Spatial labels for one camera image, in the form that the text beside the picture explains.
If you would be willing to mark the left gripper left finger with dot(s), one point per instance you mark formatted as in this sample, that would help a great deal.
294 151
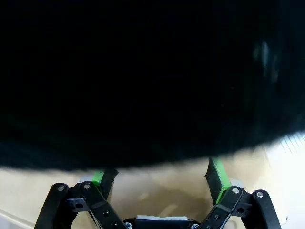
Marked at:
95 205

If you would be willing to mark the open cardboard box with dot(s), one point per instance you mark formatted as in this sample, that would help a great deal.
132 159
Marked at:
159 190

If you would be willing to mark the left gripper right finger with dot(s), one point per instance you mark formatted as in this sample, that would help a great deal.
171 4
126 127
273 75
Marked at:
216 181

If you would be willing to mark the aluminium table edge rail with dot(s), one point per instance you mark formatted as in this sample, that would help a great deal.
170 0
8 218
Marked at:
294 142

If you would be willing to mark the large black object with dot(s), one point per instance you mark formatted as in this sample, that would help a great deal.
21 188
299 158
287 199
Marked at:
143 78

